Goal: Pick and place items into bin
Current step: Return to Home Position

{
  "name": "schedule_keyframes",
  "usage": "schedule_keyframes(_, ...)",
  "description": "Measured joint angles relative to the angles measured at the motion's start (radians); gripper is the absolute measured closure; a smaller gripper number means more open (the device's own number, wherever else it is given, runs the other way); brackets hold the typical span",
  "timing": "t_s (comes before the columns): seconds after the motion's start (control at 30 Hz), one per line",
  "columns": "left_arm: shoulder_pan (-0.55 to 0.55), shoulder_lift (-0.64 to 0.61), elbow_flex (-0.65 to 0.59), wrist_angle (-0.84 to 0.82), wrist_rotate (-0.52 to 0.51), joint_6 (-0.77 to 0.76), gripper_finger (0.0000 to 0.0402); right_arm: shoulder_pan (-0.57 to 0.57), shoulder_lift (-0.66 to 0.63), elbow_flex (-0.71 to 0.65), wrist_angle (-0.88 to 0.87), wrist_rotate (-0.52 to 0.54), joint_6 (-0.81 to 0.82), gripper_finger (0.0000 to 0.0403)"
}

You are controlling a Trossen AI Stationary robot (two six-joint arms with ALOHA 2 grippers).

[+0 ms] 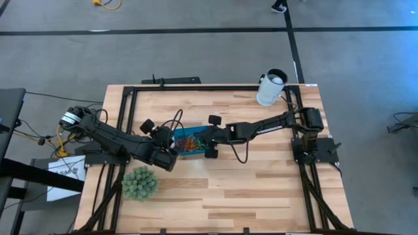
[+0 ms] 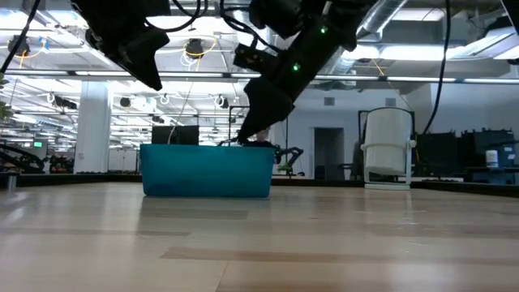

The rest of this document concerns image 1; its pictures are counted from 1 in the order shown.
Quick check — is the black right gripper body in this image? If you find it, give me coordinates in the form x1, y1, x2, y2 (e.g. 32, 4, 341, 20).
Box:
204, 114, 231, 159

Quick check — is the black flat box with antenna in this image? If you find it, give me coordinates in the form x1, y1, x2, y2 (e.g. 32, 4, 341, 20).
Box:
141, 74, 202, 85

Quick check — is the white paper sheet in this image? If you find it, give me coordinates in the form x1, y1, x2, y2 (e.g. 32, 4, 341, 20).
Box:
46, 155, 87, 202

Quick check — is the black left wrist camera cable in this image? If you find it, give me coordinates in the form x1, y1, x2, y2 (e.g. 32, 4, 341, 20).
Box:
161, 108, 184, 131

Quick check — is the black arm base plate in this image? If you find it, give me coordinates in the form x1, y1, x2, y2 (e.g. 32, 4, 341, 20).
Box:
291, 136, 342, 164
75, 140, 131, 166

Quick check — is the light grey cylindrical cup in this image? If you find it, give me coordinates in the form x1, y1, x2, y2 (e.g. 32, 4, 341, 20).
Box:
256, 68, 289, 107

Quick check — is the yellow floor cable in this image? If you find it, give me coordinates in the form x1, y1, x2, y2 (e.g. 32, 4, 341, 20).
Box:
92, 0, 122, 11

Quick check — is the person's shoe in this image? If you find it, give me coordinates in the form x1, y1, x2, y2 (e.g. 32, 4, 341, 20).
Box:
270, 0, 288, 14

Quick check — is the teal plastic bin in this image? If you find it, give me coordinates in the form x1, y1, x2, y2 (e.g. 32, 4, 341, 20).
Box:
174, 125, 212, 157

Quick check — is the dark grey desk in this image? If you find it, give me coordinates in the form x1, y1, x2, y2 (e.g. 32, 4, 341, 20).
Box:
0, 87, 26, 216

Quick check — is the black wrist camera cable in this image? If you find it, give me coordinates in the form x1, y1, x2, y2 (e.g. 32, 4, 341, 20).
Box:
161, 108, 184, 131
228, 140, 249, 164

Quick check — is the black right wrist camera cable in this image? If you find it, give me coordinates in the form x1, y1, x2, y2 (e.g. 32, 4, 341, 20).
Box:
228, 140, 249, 164

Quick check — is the yellow cable bundle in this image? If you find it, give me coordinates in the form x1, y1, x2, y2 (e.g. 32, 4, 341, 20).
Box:
56, 123, 85, 158

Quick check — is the green artificial plant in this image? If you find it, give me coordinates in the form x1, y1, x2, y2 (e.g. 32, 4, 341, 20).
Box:
121, 166, 160, 202

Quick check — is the black desk leg bar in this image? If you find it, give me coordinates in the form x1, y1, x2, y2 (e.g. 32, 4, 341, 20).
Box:
0, 159, 85, 193

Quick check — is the black aluminium table frame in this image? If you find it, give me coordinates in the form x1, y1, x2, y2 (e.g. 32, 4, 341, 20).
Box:
76, 85, 352, 235

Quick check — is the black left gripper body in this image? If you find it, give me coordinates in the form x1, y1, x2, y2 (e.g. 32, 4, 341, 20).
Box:
140, 118, 179, 173

